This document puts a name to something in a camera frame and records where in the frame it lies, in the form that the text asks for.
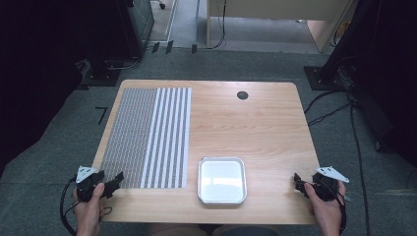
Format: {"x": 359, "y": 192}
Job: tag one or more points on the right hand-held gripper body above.
{"x": 326, "y": 187}

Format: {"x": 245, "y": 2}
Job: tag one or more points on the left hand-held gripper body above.
{"x": 88, "y": 183}

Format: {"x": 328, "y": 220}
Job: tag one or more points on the person's right hand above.
{"x": 326, "y": 213}

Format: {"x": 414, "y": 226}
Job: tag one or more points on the person's left hand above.
{"x": 88, "y": 213}

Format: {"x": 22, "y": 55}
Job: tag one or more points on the grey striped woven placemat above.
{"x": 144, "y": 137}

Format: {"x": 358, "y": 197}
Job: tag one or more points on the black tape corner mark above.
{"x": 102, "y": 113}

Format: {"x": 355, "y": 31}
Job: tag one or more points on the white square tray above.
{"x": 222, "y": 180}

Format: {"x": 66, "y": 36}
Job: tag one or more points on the black stand base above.
{"x": 323, "y": 78}
{"x": 100, "y": 77}

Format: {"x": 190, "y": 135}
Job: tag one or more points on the black table grommet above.
{"x": 242, "y": 95}

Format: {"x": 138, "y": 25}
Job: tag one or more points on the dark curtain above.
{"x": 383, "y": 72}
{"x": 39, "y": 65}

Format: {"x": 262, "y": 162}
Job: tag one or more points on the black tape strip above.
{"x": 194, "y": 48}
{"x": 169, "y": 47}
{"x": 155, "y": 47}

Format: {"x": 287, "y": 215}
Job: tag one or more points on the dark cabinet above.
{"x": 141, "y": 23}

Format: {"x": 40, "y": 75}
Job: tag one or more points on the light wooden desk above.
{"x": 278, "y": 10}

